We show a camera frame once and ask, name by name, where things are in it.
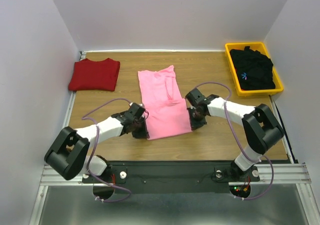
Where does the pink t shirt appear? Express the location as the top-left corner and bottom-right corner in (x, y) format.
(138, 65), (192, 140)

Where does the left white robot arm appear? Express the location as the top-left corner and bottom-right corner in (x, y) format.
(44, 107), (146, 181)

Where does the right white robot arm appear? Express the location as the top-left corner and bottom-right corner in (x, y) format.
(185, 94), (285, 180)

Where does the black t shirts pile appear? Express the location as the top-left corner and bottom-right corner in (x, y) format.
(229, 46), (276, 91)

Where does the folded red t shirt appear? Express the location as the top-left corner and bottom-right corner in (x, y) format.
(68, 58), (121, 92)

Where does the yellow plastic bin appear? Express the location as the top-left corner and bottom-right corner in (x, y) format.
(225, 42), (284, 96)

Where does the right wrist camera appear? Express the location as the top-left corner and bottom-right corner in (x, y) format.
(185, 88), (206, 107)

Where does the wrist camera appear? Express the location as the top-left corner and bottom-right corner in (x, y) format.
(128, 102), (149, 120)
(185, 88), (206, 107)

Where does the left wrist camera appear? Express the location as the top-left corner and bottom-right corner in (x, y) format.
(128, 102), (149, 120)

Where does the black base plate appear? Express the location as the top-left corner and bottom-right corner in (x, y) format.
(82, 160), (261, 195)

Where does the aluminium frame rail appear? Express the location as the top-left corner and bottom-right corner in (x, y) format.
(29, 163), (320, 225)

